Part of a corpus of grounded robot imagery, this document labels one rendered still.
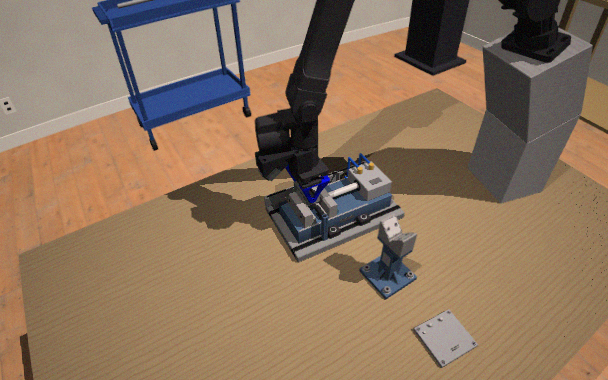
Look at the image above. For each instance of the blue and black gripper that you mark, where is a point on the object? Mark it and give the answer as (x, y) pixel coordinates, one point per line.
(311, 178)

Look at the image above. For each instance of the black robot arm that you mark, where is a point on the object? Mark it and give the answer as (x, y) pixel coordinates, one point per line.
(312, 71)

